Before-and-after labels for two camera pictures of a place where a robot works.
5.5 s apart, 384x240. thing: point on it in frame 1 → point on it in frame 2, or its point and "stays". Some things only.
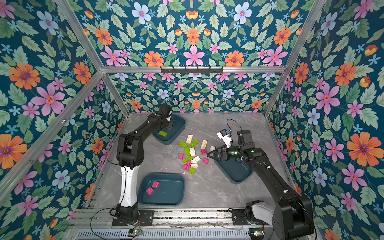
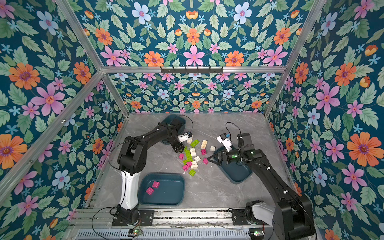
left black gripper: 166,127 → 178,148
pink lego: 149,190 stays
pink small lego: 155,184 stays
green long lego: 194,143 stays
